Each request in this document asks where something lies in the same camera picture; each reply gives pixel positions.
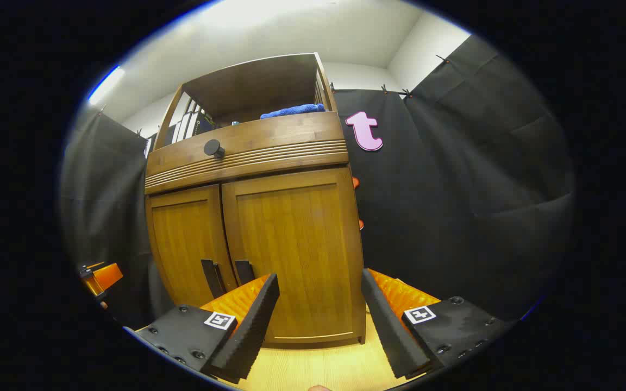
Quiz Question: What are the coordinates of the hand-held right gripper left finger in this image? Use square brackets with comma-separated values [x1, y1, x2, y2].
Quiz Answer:
[135, 273, 281, 384]

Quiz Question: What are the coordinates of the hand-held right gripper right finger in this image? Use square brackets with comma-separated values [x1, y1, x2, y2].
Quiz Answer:
[360, 268, 512, 380]

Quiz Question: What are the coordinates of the black door handle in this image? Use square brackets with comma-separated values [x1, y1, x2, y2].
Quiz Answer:
[201, 259, 227, 299]
[235, 260, 255, 286]

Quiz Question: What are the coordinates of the wooden cabinet door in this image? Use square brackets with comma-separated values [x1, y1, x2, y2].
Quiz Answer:
[222, 167, 367, 345]
[146, 185, 237, 308]

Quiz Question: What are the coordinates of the wooden double-door shoe cabinet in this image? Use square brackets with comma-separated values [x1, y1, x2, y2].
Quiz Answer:
[143, 53, 367, 346]

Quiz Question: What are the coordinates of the black backdrop cloth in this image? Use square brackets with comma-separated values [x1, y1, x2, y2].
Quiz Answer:
[60, 35, 574, 329]

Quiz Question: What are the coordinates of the ribbed wooden drawer front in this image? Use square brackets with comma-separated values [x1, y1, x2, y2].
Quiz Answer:
[145, 111, 349, 195]

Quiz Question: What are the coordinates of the blue folded towel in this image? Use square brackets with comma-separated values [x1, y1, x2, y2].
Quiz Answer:
[260, 104, 326, 119]

